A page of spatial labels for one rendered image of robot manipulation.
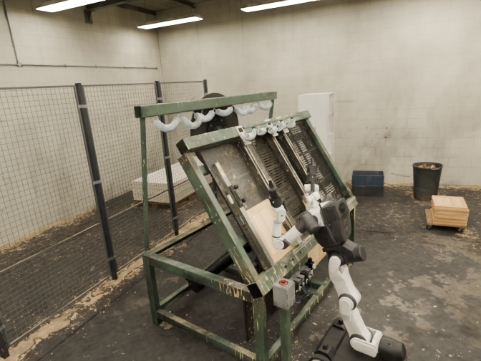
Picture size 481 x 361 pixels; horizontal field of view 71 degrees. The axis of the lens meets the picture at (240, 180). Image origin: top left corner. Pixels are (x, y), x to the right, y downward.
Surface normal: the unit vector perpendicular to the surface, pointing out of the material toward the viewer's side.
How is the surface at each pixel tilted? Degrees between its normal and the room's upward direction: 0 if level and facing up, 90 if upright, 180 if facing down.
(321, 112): 90
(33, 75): 90
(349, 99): 90
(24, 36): 90
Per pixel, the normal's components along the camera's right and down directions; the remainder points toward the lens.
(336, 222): -0.58, 0.25
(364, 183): -0.33, 0.28
